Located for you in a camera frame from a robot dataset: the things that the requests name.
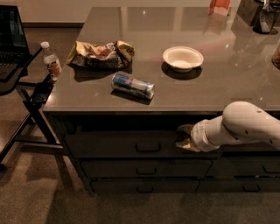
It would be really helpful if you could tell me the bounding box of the white paper bowl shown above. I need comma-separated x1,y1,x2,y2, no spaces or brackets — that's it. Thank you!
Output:
163,46,204,73

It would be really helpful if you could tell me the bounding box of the dark grey counter cabinet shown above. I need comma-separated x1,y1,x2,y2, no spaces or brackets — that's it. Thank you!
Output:
44,7,280,193

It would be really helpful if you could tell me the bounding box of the blue silver energy drink can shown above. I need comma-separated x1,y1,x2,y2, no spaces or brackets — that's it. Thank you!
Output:
111,73,155,100

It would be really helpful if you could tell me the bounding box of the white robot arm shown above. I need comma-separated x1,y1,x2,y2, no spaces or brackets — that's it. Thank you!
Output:
176,101,280,152

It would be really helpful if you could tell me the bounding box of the black laptop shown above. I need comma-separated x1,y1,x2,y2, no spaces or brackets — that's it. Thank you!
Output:
0,5,31,81

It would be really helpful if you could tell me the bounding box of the clear plastic water bottle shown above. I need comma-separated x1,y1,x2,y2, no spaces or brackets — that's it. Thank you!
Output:
40,41,62,83

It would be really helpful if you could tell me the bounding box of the brown jar at edge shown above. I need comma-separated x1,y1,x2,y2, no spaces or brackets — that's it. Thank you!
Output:
272,45,280,69

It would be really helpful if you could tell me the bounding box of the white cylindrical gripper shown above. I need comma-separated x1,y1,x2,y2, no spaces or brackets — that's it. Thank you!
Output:
175,118,221,152

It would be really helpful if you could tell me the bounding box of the crumpled chip bag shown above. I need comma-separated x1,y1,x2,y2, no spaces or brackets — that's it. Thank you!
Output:
66,40,135,70

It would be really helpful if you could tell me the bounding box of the dark glass vessel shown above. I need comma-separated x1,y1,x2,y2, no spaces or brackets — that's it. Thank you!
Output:
252,0,280,35

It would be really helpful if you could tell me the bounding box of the orange carton box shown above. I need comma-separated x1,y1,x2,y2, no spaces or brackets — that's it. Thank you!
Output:
208,0,231,16

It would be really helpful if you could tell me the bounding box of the dark grey drawer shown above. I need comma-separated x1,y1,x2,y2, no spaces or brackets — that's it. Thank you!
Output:
206,157,280,177
196,178,280,193
221,143,278,152
80,159,212,178
64,131,221,158
91,178,200,193

